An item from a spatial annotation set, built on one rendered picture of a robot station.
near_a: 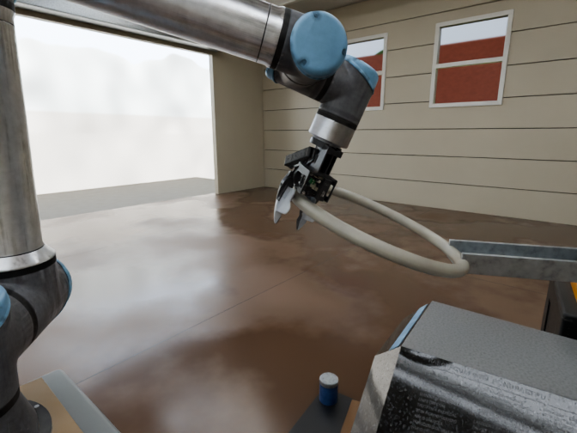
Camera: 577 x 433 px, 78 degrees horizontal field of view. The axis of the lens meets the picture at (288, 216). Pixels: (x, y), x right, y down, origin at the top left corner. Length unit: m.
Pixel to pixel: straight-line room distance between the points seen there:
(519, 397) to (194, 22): 1.02
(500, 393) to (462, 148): 6.37
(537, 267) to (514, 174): 6.14
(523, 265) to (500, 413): 0.35
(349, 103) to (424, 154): 6.72
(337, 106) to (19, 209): 0.62
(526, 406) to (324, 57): 0.88
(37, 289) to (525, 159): 6.91
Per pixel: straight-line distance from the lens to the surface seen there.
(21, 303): 0.80
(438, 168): 7.36
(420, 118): 7.47
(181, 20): 0.59
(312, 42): 0.58
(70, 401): 0.97
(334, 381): 2.06
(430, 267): 0.75
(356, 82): 0.74
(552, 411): 1.08
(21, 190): 0.81
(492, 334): 1.25
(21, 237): 0.82
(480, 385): 1.07
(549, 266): 1.01
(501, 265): 0.97
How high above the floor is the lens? 1.41
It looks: 13 degrees down
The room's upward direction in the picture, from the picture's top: straight up
